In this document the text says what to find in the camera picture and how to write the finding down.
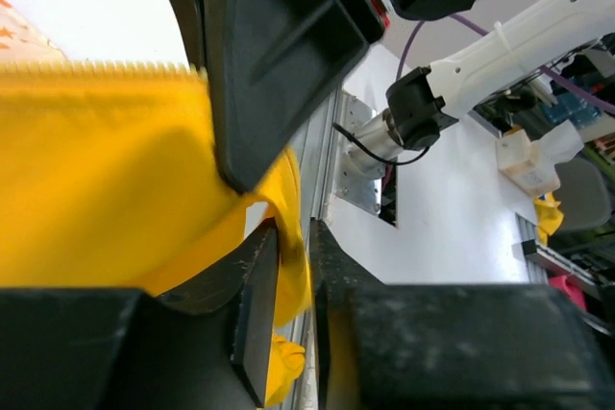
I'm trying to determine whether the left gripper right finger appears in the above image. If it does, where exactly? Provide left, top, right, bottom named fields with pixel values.
left=309, top=218, right=382, bottom=408

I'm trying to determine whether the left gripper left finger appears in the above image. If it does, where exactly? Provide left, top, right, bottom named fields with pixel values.
left=154, top=219, right=279, bottom=408

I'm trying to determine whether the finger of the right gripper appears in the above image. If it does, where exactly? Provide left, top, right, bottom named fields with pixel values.
left=204, top=0, right=384, bottom=192

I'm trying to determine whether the yellow hooded jacket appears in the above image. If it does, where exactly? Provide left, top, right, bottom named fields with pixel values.
left=0, top=0, right=318, bottom=406

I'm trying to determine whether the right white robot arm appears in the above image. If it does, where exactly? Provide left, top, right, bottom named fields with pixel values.
left=201, top=0, right=614, bottom=193

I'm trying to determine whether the white front cover panel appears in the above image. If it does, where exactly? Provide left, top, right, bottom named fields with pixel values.
left=331, top=39, right=549, bottom=286

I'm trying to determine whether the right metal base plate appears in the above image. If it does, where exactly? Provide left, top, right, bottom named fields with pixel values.
left=333, top=91, right=401, bottom=226

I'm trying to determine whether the aluminium front rail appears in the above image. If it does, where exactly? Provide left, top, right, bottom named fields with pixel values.
left=285, top=87, right=347, bottom=410

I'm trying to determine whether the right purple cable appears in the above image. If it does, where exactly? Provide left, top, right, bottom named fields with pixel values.
left=396, top=13, right=615, bottom=116

